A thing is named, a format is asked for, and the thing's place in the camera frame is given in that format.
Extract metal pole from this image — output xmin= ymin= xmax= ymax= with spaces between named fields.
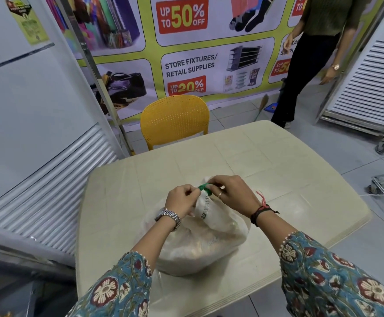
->
xmin=53 ymin=0 xmax=135 ymax=155

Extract beige plastic table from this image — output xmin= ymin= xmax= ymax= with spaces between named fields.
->
xmin=75 ymin=120 xmax=372 ymax=317

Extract black red thread bracelet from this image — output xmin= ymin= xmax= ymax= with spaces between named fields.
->
xmin=250 ymin=190 xmax=280 ymax=227

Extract green sticker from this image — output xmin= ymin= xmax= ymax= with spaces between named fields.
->
xmin=5 ymin=0 xmax=50 ymax=46

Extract person's left hand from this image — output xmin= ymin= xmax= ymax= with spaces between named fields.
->
xmin=165 ymin=184 xmax=202 ymax=219

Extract straw broom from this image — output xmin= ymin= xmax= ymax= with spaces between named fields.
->
xmin=254 ymin=94 xmax=269 ymax=122

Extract cream cloth bag green handles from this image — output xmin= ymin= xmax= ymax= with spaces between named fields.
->
xmin=139 ymin=176 xmax=251 ymax=277

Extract person's right hand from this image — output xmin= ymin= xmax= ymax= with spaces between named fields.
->
xmin=207 ymin=174 xmax=262 ymax=219

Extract person's right forearm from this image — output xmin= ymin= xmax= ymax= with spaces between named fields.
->
xmin=251 ymin=207 xmax=384 ymax=317

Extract green white promotional banner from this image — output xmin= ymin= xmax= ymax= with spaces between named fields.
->
xmin=43 ymin=0 xmax=384 ymax=124

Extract person's left forearm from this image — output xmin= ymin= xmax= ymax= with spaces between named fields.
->
xmin=66 ymin=211 xmax=183 ymax=317

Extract silver wristwatch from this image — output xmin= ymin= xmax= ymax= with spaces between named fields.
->
xmin=155 ymin=207 xmax=182 ymax=232

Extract yellow plastic chair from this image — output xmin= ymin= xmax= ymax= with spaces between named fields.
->
xmin=140 ymin=95 xmax=210 ymax=151

